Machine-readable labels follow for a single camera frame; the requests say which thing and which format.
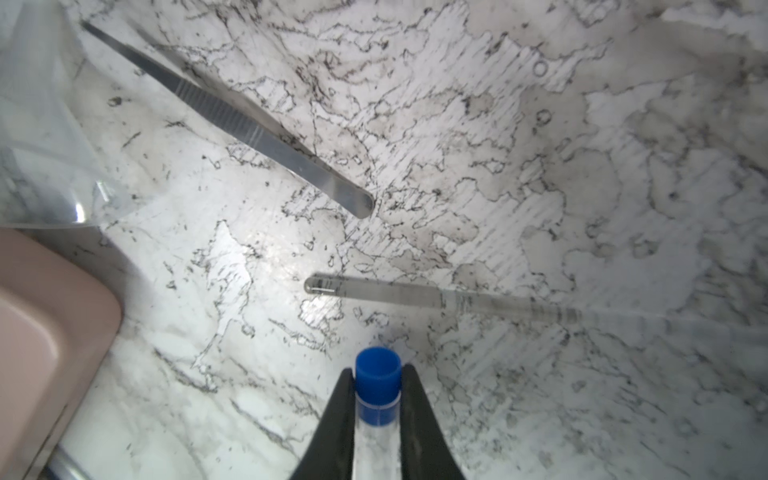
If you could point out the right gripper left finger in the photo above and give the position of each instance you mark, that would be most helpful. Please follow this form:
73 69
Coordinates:
330 453

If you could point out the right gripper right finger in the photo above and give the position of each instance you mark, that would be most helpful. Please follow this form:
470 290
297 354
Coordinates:
423 449

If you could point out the blue-capped test tube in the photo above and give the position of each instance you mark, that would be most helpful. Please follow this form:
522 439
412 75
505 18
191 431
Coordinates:
378 379

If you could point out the clear glass stirring rod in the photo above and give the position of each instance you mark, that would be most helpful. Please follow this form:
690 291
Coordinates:
423 296

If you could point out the metal tweezers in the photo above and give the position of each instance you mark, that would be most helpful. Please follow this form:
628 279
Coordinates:
247 130

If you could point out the pink rectangular case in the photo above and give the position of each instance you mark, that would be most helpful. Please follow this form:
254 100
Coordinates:
57 324

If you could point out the clear plastic funnel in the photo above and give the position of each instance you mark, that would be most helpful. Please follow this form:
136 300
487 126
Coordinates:
51 175

